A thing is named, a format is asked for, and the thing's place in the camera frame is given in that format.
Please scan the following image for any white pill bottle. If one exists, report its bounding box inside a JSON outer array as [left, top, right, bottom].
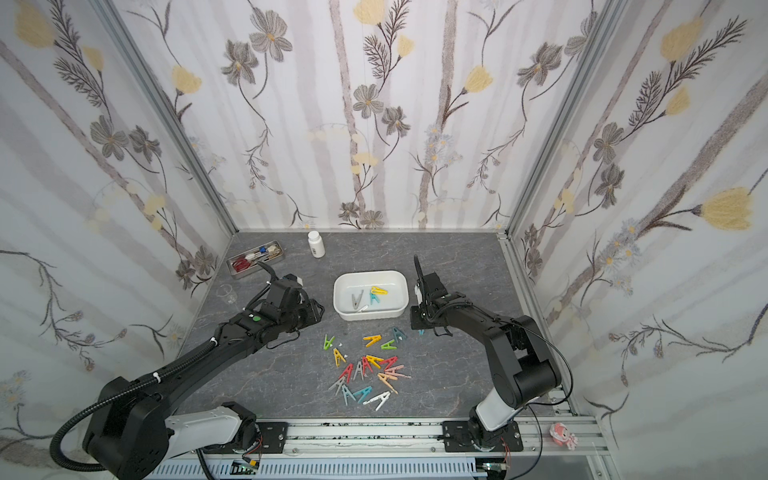
[[308, 230, 326, 258]]

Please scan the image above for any tan clothespin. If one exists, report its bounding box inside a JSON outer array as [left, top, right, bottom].
[[377, 373, 398, 394]]

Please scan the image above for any pink white small object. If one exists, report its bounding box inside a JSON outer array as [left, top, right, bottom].
[[549, 422, 579, 451]]

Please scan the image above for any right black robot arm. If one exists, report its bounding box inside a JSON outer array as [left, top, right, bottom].
[[410, 258, 572, 452]]

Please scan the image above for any white storage box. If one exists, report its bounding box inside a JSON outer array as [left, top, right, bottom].
[[333, 270, 410, 322]]

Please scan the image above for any red clothespin pile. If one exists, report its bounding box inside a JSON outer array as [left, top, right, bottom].
[[339, 364, 355, 384]]

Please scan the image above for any teal clothespin bottom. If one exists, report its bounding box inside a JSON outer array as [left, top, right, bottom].
[[352, 387, 373, 404]]

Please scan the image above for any white clothespin bottom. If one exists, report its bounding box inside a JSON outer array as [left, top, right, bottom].
[[363, 391, 392, 411]]

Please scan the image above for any dark teal clothespin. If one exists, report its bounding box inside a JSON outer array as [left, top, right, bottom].
[[392, 327, 407, 343]]

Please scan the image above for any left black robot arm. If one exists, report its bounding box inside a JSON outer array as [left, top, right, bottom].
[[49, 263, 325, 479]]

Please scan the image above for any metal tray with tools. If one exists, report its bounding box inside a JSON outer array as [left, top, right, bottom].
[[226, 241, 284, 279]]

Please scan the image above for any grey clothespin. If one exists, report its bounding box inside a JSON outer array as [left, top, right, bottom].
[[352, 290, 366, 312]]

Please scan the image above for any aluminium front rail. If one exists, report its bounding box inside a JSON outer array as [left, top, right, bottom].
[[150, 416, 621, 479]]

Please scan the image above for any clear glass cup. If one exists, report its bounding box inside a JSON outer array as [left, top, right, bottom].
[[216, 284, 238, 305]]

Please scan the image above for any pink clothespin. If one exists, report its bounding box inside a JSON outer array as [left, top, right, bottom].
[[384, 365, 409, 378]]

